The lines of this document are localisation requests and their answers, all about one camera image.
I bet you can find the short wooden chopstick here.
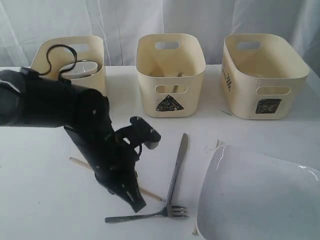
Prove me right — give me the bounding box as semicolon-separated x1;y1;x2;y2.
192;139;220;236

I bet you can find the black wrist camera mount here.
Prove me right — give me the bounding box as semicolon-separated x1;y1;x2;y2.
115;116;161;150

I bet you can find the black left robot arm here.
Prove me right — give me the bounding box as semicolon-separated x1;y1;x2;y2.
0;68;146;212

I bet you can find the white backdrop curtain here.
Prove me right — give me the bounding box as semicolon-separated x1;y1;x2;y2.
0;0;320;72

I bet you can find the white ceramic bowl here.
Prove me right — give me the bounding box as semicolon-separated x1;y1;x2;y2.
61;61;98;80

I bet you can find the steel spoon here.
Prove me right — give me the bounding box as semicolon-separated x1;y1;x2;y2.
172;72;185;94

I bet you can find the steel table knife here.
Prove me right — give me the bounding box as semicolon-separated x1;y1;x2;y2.
165;133;189;209

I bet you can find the cream bin with triangle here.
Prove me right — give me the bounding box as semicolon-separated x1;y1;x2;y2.
136;33;206;118

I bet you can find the cream bin with square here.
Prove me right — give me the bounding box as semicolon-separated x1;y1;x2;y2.
220;33;310;120

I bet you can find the long wooden chopstick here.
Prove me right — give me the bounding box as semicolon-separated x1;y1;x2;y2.
69;157;165;202

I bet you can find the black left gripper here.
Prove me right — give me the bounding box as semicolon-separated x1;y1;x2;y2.
64;89;147;213

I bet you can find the white square plate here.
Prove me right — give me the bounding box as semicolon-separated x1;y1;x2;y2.
196;145;320;240

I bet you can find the cream bin with circle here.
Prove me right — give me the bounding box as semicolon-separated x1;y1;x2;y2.
31;35;107;97

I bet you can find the steel fork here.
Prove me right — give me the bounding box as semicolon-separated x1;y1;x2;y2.
104;205;188;224

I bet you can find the steel bowl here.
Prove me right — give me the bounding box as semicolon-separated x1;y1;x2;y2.
73;60;100;76

